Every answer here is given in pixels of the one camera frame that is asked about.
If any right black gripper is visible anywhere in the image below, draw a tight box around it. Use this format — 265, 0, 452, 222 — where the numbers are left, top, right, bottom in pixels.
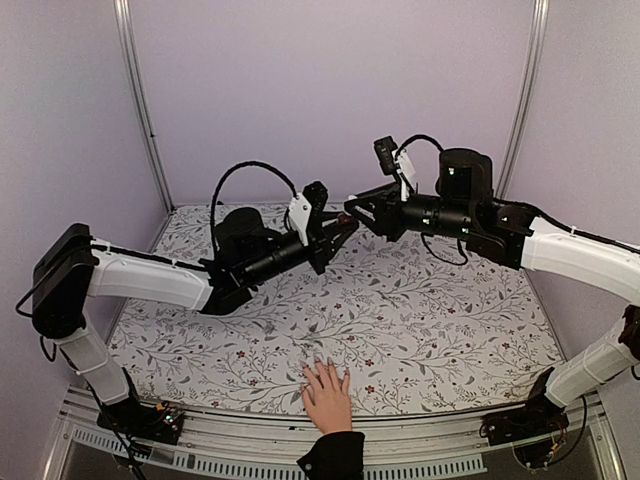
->
343, 182, 475, 243

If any red nail polish bottle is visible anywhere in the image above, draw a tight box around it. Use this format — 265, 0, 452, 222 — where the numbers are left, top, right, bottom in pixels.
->
338, 213, 353, 224

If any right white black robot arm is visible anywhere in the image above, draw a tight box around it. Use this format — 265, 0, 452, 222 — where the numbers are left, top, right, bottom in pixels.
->
345, 145, 639, 436

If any black sleeved forearm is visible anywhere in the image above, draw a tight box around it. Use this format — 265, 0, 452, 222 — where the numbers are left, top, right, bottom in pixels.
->
297, 431, 365, 480

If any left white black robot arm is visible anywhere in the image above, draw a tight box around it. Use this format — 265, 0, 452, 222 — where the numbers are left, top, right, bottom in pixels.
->
15, 207, 358, 434

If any person's hand with painted nails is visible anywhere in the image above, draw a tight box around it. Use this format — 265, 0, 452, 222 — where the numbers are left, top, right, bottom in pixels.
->
301, 359, 353, 435

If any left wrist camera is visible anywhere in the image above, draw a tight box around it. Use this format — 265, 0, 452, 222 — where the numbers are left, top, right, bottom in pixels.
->
287, 181, 328, 247

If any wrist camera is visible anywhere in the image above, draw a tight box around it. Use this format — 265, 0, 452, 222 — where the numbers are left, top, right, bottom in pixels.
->
287, 181, 328, 247
373, 136, 418, 201

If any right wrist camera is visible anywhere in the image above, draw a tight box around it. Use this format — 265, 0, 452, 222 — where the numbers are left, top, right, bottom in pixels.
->
373, 136, 418, 201

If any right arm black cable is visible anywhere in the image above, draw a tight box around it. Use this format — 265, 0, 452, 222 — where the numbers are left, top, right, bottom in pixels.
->
397, 133, 445, 161

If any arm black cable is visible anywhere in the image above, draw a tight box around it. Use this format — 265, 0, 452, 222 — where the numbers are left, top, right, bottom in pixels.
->
209, 159, 299, 226
397, 133, 445, 161

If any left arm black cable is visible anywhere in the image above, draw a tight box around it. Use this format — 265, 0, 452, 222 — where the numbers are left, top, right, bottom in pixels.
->
209, 159, 299, 226

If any right aluminium frame post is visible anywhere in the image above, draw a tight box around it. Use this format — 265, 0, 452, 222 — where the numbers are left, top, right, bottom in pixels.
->
495, 0, 550, 199

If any aluminium frame post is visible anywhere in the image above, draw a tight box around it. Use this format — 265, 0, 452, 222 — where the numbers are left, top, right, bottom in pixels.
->
113, 0, 175, 213
495, 0, 550, 199

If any front aluminium rail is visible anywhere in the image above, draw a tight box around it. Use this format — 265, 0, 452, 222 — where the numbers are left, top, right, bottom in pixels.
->
44, 387, 626, 480

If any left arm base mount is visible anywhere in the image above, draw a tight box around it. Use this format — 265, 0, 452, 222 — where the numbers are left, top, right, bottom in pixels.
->
97, 399, 185, 445

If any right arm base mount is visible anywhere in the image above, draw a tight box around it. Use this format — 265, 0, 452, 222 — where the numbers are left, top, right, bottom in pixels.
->
479, 387, 569, 469

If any left aluminium frame post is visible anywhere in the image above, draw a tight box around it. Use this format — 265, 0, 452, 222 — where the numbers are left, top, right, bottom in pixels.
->
113, 0, 175, 213

